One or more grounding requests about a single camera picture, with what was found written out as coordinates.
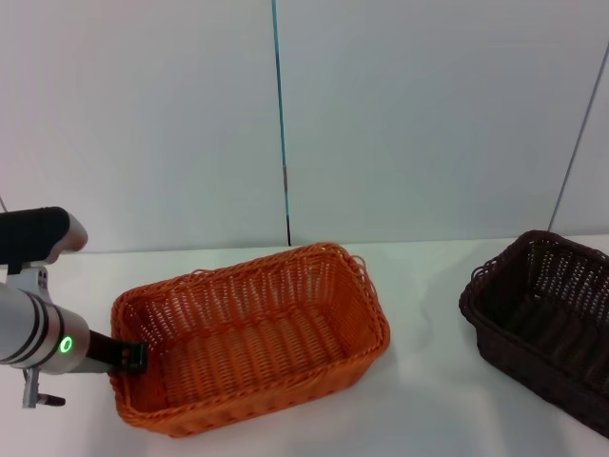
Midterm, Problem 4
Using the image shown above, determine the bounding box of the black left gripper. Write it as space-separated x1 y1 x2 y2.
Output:
87 329 149 376

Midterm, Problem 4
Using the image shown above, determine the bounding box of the orange wicker basket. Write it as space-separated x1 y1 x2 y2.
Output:
109 241 392 440

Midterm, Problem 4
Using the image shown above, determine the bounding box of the dark brown wicker basket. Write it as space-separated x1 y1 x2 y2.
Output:
458 229 609 440

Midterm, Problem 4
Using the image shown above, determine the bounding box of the silver cable plug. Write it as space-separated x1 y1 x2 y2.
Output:
20 366 67 409

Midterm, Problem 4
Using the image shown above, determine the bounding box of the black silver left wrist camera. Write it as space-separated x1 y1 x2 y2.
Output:
0 206 89 276

